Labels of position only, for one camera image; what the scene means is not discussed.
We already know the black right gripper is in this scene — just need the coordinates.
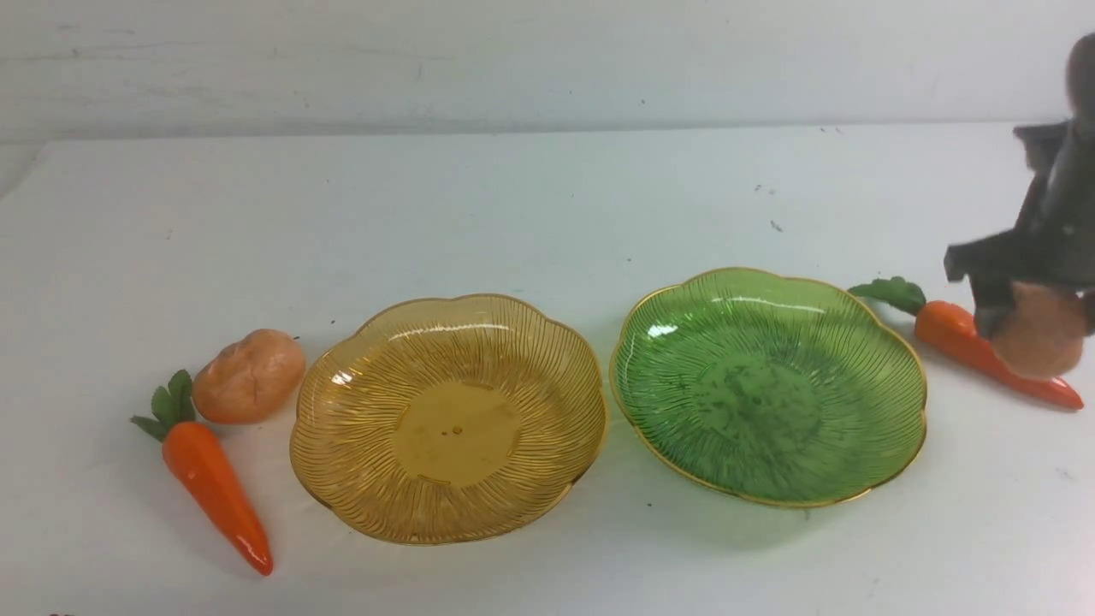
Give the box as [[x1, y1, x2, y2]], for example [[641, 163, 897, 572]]
[[944, 34, 1094, 339]]

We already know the green ribbed plastic plate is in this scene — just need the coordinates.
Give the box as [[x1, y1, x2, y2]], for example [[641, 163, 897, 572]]
[[607, 268, 927, 508]]

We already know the brown toy potato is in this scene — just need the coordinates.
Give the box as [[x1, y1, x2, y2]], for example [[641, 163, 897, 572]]
[[990, 283, 1088, 381], [192, 329, 306, 425]]

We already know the amber ribbed plastic plate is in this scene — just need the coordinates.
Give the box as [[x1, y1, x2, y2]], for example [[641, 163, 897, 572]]
[[289, 293, 610, 546]]

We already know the orange toy carrot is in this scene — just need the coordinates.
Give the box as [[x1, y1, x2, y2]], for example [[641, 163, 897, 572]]
[[848, 276, 1085, 411], [130, 370, 275, 577]]

